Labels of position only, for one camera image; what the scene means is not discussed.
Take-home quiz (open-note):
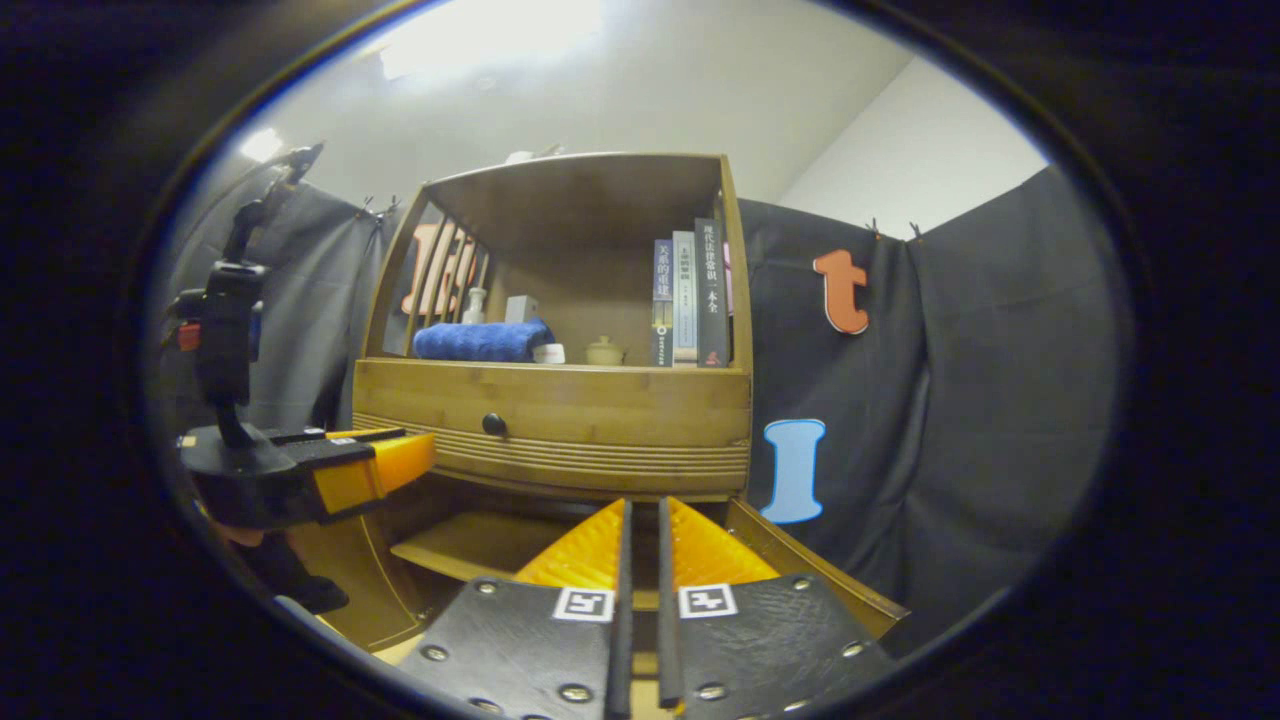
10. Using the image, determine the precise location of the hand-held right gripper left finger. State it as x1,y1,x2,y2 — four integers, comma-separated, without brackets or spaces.
397,498,636,719

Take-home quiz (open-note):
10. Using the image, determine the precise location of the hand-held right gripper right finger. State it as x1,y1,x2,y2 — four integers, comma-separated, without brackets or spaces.
657,497,898,716

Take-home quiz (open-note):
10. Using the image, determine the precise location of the wooden cabinet door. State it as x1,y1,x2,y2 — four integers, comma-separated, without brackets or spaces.
285,515,433,651
725,497,911,641

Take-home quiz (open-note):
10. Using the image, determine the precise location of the wooden double-door shoe cabinet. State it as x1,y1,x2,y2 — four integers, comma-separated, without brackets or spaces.
350,152,754,651

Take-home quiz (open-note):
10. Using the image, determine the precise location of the blue folded towel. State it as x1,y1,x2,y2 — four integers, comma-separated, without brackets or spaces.
412,318,556,364

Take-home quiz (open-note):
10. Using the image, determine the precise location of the wooden ribbed drawer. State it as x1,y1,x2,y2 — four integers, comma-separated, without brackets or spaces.
352,358,753,501

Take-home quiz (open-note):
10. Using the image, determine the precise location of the purple spine book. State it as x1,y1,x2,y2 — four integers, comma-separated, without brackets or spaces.
651,238,675,368

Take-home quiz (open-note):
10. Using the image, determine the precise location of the grey spine book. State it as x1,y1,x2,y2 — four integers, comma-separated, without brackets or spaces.
672,231,699,367

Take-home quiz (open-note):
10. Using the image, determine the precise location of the black spine book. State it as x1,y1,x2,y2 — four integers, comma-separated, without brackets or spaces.
695,218,730,369

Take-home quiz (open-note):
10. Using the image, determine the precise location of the black backdrop cloth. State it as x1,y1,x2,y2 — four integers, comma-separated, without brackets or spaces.
165,165,1126,641

